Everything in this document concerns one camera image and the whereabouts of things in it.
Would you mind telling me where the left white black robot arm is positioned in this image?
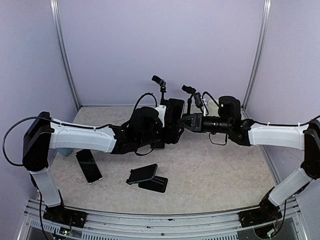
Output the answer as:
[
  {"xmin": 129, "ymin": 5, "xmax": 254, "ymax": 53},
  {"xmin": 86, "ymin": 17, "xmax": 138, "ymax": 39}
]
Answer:
[{"xmin": 22, "ymin": 105, "xmax": 184, "ymax": 223}]

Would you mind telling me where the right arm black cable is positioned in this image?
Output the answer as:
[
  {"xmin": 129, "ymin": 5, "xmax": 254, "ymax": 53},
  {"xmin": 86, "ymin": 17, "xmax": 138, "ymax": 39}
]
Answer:
[{"xmin": 202, "ymin": 91, "xmax": 320, "ymax": 146}]

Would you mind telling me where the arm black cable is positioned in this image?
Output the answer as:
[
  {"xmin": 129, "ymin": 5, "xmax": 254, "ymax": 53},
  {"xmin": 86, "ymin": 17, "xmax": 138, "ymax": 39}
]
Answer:
[
  {"xmin": 202, "ymin": 91, "xmax": 320, "ymax": 146},
  {"xmin": 2, "ymin": 92, "xmax": 161, "ymax": 167}
]

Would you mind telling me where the aluminium corner post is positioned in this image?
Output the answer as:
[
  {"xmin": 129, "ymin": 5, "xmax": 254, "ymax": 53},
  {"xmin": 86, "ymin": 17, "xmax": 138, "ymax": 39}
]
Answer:
[
  {"xmin": 50, "ymin": 0, "xmax": 82, "ymax": 111},
  {"xmin": 242, "ymin": 0, "xmax": 272, "ymax": 112}
]

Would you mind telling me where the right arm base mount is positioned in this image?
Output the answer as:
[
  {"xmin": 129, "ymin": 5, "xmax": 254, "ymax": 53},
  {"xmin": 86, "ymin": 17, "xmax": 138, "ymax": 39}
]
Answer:
[{"xmin": 238, "ymin": 198, "xmax": 283, "ymax": 228}]

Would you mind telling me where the silver edged black smartphone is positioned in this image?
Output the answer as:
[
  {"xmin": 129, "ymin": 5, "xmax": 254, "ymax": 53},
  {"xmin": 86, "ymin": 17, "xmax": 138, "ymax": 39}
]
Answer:
[{"xmin": 152, "ymin": 141, "xmax": 166, "ymax": 150}]

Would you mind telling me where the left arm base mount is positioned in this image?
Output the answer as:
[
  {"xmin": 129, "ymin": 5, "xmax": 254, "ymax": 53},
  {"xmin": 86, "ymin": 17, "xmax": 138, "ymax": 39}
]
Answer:
[{"xmin": 43, "ymin": 205, "xmax": 88, "ymax": 229}]

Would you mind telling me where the black smartphone on white stand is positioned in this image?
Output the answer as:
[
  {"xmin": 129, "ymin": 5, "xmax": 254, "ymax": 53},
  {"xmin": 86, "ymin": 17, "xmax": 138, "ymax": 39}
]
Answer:
[{"xmin": 75, "ymin": 149, "xmax": 103, "ymax": 184}]

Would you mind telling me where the white ceramic mug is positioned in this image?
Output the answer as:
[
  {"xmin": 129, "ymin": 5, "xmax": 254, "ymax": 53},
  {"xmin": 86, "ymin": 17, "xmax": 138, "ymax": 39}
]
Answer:
[{"xmin": 206, "ymin": 99, "xmax": 219, "ymax": 117}]

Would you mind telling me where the right aluminium corner post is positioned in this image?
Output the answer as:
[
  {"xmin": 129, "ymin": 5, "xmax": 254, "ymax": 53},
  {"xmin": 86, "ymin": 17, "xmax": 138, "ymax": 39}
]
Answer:
[{"xmin": 242, "ymin": 0, "xmax": 272, "ymax": 112}]

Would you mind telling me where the aluminium front rail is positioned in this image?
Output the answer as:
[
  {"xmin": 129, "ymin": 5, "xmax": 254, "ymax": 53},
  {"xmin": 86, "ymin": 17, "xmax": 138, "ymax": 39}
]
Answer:
[{"xmin": 22, "ymin": 199, "xmax": 308, "ymax": 240}]

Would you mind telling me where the left aluminium corner post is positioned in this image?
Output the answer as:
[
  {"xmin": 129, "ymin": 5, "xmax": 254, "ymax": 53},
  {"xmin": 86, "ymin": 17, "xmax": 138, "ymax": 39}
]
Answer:
[{"xmin": 50, "ymin": 0, "xmax": 82, "ymax": 111}]

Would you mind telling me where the purple edged black smartphone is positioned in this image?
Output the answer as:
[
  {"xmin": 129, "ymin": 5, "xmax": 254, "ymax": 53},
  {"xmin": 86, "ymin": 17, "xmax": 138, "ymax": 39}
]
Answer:
[{"xmin": 167, "ymin": 98, "xmax": 185, "ymax": 124}]

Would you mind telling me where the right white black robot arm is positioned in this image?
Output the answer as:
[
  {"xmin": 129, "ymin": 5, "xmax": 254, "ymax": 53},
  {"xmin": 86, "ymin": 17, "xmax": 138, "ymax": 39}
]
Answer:
[{"xmin": 178, "ymin": 96, "xmax": 320, "ymax": 222}]

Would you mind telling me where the black round-base phone stand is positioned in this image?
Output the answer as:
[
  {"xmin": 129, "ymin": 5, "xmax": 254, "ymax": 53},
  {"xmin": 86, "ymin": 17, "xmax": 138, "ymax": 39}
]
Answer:
[{"xmin": 151, "ymin": 75, "xmax": 168, "ymax": 106}]

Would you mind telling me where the black folding phone stand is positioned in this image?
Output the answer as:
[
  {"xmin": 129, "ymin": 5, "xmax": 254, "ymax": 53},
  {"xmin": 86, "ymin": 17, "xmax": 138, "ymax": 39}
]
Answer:
[{"xmin": 138, "ymin": 176, "xmax": 168, "ymax": 193}]

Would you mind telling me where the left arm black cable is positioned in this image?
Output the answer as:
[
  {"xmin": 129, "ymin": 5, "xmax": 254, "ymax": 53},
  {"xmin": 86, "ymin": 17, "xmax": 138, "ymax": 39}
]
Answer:
[{"xmin": 2, "ymin": 92, "xmax": 161, "ymax": 167}]

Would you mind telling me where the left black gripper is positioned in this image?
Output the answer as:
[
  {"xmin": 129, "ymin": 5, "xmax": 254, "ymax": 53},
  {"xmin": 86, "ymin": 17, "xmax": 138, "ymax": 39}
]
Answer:
[{"xmin": 137, "ymin": 122, "xmax": 185, "ymax": 148}]

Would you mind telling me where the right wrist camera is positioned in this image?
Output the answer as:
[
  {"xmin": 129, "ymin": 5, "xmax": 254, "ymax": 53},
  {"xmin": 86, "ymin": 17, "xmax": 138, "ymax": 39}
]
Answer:
[{"xmin": 193, "ymin": 92, "xmax": 209, "ymax": 117}]

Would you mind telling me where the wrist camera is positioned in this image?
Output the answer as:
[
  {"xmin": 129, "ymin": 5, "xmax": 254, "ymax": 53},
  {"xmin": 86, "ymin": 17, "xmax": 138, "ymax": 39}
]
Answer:
[
  {"xmin": 154, "ymin": 104, "xmax": 167, "ymax": 128},
  {"xmin": 193, "ymin": 92, "xmax": 209, "ymax": 117}
]

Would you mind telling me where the light blue small object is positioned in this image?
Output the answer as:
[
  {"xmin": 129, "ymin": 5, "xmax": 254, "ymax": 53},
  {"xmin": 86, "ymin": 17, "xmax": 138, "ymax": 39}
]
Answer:
[{"xmin": 57, "ymin": 148, "xmax": 73, "ymax": 158}]

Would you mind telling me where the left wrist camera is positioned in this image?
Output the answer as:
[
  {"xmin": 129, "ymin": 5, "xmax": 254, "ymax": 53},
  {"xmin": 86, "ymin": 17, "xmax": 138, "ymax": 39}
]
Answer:
[{"xmin": 154, "ymin": 104, "xmax": 167, "ymax": 128}]

